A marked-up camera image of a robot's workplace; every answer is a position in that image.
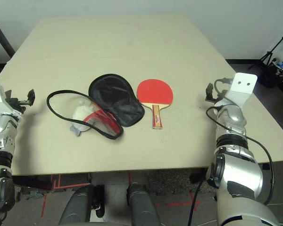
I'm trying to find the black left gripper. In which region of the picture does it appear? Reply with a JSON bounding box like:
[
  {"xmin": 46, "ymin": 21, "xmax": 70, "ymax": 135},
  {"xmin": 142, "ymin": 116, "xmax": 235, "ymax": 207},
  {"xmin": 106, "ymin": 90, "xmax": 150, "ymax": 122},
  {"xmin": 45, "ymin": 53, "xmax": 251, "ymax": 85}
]
[{"xmin": 4, "ymin": 89, "xmax": 36, "ymax": 111}]

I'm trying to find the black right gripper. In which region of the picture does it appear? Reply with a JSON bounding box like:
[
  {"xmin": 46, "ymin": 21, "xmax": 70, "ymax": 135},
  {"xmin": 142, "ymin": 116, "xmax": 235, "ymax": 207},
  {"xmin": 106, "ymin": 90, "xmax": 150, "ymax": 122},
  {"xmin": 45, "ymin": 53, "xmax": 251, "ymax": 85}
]
[{"xmin": 205, "ymin": 82, "xmax": 228, "ymax": 102}]

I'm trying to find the red wooden ping-pong paddle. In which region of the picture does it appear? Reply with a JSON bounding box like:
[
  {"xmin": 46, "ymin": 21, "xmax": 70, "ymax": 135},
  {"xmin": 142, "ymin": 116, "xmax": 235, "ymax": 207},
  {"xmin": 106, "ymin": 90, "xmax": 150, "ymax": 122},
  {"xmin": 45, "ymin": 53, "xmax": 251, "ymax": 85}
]
[{"xmin": 136, "ymin": 79, "xmax": 175, "ymax": 129}]

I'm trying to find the black red paddle case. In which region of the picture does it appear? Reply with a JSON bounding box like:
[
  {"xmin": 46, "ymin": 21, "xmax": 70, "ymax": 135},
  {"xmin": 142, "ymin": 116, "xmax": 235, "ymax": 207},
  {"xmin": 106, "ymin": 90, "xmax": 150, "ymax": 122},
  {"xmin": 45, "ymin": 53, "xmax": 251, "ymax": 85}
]
[{"xmin": 46, "ymin": 73, "xmax": 146, "ymax": 140}]

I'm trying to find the black bin with items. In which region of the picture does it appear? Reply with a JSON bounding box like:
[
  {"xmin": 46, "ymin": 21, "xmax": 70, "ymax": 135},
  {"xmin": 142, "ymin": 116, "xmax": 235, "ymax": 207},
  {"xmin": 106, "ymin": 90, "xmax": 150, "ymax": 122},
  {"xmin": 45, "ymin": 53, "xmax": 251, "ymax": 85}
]
[{"xmin": 259, "ymin": 56, "xmax": 283, "ymax": 88}]

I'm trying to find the black tripod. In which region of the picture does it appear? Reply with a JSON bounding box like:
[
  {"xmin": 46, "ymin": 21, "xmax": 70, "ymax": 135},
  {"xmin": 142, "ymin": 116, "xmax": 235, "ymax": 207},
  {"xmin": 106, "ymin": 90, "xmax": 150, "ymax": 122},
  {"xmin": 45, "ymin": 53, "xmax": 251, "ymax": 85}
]
[{"xmin": 249, "ymin": 32, "xmax": 283, "ymax": 71}]

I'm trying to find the grey robot left leg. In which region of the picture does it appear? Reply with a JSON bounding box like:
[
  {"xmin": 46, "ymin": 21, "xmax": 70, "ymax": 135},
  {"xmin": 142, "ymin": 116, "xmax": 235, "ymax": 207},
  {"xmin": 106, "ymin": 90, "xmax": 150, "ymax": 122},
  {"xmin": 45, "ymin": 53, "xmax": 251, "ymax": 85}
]
[{"xmin": 58, "ymin": 185, "xmax": 104, "ymax": 226}]

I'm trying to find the grey robot leg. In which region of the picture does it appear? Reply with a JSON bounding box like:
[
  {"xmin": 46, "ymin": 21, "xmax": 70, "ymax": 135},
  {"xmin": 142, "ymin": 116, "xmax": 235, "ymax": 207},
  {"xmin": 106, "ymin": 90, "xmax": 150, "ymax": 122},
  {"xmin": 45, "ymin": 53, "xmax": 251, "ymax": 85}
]
[
  {"xmin": 58, "ymin": 185, "xmax": 104, "ymax": 226},
  {"xmin": 128, "ymin": 183, "xmax": 161, "ymax": 226}
]

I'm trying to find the grey robot right leg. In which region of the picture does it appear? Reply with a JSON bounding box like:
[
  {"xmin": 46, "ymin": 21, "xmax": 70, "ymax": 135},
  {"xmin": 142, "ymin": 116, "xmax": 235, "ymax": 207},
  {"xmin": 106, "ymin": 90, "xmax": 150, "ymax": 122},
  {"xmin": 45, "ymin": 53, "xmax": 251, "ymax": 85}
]
[{"xmin": 128, "ymin": 183, "xmax": 161, "ymax": 226}]

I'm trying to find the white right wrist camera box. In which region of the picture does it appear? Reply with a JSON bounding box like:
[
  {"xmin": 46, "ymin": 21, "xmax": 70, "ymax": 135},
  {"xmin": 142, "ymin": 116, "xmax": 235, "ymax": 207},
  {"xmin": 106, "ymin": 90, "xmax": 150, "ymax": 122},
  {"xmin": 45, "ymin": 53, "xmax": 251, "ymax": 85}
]
[{"xmin": 223, "ymin": 73, "xmax": 258, "ymax": 109}]

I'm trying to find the side table with black frame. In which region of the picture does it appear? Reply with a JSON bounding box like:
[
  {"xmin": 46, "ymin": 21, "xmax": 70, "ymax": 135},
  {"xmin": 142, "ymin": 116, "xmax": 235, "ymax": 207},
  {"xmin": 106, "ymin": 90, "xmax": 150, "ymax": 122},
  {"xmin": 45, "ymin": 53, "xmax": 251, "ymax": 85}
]
[{"xmin": 0, "ymin": 18, "xmax": 16, "ymax": 64}]

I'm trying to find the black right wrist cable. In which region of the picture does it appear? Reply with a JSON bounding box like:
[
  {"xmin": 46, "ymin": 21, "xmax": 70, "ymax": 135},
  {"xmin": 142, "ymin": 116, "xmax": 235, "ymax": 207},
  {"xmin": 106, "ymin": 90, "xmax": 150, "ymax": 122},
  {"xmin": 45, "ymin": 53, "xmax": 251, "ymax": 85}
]
[{"xmin": 206, "ymin": 77, "xmax": 274, "ymax": 205}]

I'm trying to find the black hanging cable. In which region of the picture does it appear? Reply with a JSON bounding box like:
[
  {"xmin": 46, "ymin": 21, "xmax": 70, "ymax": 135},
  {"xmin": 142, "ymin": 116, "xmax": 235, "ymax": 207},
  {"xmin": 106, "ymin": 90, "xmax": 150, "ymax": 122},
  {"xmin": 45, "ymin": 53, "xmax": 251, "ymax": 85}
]
[{"xmin": 190, "ymin": 182, "xmax": 201, "ymax": 226}]

